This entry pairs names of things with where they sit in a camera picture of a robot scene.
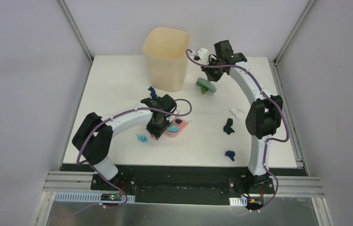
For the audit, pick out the blue paper scrap front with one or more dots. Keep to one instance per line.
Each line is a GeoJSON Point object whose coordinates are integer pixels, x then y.
{"type": "Point", "coordinates": [230, 154]}

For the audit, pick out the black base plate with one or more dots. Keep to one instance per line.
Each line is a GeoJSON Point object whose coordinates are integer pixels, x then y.
{"type": "Point", "coordinates": [189, 185]}

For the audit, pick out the green paper scrap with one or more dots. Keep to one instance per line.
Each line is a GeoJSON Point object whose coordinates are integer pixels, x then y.
{"type": "Point", "coordinates": [204, 90]}

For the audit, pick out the white slotted cable duct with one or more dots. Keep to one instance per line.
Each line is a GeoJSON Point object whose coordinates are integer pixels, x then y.
{"type": "Point", "coordinates": [239, 201]}
{"type": "Point", "coordinates": [113, 198]}

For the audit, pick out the green hand brush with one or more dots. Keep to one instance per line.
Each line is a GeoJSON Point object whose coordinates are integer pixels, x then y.
{"type": "Point", "coordinates": [201, 82]}

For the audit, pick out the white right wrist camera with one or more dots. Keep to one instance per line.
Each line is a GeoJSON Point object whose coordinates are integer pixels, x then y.
{"type": "Point", "coordinates": [202, 56]}

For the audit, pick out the pink plastic dustpan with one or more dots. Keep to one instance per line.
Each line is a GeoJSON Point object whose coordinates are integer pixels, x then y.
{"type": "Point", "coordinates": [181, 126]}

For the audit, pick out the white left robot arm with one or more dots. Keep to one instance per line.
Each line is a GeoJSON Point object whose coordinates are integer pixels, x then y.
{"type": "Point", "coordinates": [94, 135]}

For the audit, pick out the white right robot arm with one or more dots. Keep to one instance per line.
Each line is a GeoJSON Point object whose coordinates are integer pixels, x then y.
{"type": "Point", "coordinates": [264, 116]}

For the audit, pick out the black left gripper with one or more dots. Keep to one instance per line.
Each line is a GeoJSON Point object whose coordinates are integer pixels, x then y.
{"type": "Point", "coordinates": [158, 126]}

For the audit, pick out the cream plastic waste bin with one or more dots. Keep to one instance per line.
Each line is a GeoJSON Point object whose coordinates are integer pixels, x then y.
{"type": "Point", "coordinates": [164, 51]}

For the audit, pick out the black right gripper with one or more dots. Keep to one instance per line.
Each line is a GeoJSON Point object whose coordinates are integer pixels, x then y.
{"type": "Point", "coordinates": [212, 77]}

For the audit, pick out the white slotted cable duct left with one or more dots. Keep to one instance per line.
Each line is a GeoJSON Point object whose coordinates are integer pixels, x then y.
{"type": "Point", "coordinates": [113, 198]}

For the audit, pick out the white slotted cable duct right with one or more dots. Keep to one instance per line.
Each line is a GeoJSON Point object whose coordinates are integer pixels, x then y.
{"type": "Point", "coordinates": [239, 201]}

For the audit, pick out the teal paper scrap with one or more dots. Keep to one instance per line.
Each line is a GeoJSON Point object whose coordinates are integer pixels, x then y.
{"type": "Point", "coordinates": [142, 138]}
{"type": "Point", "coordinates": [173, 129]}

